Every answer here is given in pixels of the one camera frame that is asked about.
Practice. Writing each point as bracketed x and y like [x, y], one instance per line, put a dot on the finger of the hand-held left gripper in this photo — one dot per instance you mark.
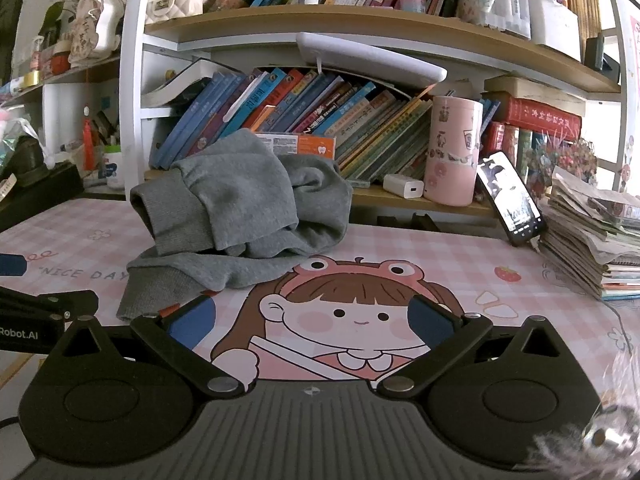
[11, 265]
[50, 305]

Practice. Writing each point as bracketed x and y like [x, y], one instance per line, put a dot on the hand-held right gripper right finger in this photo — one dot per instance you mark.
[430, 320]

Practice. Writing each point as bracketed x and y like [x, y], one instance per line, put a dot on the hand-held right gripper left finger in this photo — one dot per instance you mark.
[192, 321]

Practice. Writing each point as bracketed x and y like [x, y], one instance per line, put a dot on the grey sweater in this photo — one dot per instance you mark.
[240, 200]

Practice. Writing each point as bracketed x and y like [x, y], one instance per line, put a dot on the pink cartoon desk mat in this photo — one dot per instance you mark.
[450, 260]

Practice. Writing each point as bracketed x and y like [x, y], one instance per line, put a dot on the white charger plug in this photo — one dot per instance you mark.
[402, 186]

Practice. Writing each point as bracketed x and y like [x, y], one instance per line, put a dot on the white cup with green lid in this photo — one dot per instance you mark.
[113, 167]

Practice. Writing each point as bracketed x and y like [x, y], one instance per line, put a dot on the black smartphone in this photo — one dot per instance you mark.
[510, 200]

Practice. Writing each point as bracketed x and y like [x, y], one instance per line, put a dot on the pink printed cylinder container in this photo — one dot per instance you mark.
[452, 155]

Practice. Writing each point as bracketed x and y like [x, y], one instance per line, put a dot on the stack of papers and notebooks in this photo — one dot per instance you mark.
[585, 240]

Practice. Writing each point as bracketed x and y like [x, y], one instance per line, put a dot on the gold tape roll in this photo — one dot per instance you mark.
[32, 78]

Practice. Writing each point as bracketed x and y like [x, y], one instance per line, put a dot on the grey fur pompom charm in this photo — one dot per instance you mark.
[575, 450]

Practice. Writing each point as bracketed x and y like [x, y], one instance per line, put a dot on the orange and white toothpaste box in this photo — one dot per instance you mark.
[300, 146]

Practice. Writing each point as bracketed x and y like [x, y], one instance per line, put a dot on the dried flower bouquet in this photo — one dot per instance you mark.
[565, 165]

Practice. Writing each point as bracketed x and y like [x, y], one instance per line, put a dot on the row of blue spined books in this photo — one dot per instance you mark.
[350, 120]

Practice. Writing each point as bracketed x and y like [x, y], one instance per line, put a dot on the thick red book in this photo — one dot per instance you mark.
[540, 117]

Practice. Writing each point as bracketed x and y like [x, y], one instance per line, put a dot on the open book with black cover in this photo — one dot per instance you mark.
[175, 85]

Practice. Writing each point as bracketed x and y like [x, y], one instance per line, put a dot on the white ceramic ornament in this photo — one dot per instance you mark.
[97, 30]

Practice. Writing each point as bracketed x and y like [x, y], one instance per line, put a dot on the white flat lamp head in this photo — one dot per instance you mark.
[370, 60]

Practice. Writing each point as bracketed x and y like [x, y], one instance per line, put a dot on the white and wood bookshelf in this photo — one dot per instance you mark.
[280, 30]

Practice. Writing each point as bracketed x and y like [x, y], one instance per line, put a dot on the white storage box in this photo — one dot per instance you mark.
[555, 27]

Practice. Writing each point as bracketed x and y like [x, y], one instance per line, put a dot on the white pen holder with pens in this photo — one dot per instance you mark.
[500, 5]

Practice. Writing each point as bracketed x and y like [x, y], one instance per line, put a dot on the row of yellow books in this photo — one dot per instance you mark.
[582, 10]

